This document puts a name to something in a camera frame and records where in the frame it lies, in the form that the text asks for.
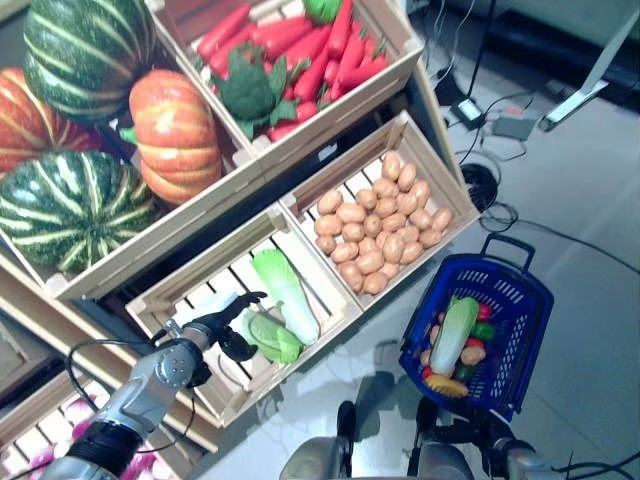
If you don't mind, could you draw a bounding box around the dark left robot hand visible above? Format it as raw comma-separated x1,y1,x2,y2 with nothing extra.
201,291,269,363

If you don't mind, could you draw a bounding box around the dark right robot hand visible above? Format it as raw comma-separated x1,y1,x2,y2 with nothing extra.
462,412,516,454

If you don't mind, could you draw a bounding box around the blue plastic shopping basket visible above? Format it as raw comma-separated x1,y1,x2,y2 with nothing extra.
398,253,555,424

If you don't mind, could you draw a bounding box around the small green napa cabbage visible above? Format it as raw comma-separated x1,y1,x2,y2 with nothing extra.
241,309,305,365

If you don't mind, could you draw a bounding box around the wooden crate with cabbages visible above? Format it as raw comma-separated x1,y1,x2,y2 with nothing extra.
124,202,365,429

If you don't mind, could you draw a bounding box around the yellow corn cob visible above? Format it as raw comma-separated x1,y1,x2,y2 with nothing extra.
424,374,470,399

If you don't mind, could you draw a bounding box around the large napa cabbage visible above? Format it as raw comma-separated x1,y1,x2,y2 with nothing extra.
250,247,321,347

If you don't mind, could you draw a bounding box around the napa cabbage long white stem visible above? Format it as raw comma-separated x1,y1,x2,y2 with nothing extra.
429,296,481,378

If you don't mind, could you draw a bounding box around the wooden crate with pumpkins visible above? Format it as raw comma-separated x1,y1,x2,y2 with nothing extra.
0,47,269,302

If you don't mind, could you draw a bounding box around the wooden display shelf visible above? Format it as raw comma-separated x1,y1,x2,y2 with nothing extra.
0,59,481,455

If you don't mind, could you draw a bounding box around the purple onion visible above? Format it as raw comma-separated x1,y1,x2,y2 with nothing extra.
119,449,159,480
27,447,59,471
69,418,99,444

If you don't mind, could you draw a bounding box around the orange pumpkin green stem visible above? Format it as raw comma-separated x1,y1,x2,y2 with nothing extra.
119,69,224,207

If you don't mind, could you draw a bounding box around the green striped pumpkin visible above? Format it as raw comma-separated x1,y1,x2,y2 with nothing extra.
0,150,160,276
23,0,157,127

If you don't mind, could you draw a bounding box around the wooden crate with onions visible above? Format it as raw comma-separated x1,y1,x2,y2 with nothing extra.
0,368,221,480

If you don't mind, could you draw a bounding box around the green broccoli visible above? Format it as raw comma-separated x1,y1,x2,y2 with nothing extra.
210,43,312,142

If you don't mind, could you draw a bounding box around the wooden crate with potatoes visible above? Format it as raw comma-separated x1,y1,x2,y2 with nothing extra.
278,110,482,312

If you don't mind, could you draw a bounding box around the orange striped pumpkin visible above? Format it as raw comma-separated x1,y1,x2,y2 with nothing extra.
0,66,104,174

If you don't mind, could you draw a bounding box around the wooden crate with carrots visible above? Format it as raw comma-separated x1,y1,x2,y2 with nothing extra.
148,0,426,162

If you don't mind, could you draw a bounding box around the grey foot pedal box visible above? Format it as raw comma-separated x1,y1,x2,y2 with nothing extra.
491,114,539,142

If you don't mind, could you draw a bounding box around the black power adapter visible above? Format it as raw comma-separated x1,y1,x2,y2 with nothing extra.
449,98,487,130

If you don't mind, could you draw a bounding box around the light green leafy vegetable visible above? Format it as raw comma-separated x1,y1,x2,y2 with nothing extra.
302,0,344,26

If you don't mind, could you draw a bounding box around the white metal stand leg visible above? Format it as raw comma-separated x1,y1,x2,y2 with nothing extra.
538,8,640,133

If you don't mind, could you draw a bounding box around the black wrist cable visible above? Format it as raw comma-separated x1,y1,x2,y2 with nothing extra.
65,327,197,455

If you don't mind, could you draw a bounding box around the black basket handle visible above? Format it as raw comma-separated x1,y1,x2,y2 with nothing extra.
481,233,536,274

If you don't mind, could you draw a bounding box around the black floor cable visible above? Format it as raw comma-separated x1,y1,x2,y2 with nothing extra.
479,202,640,275

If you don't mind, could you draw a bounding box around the coiled black cable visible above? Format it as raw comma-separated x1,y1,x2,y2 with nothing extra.
458,160,502,212

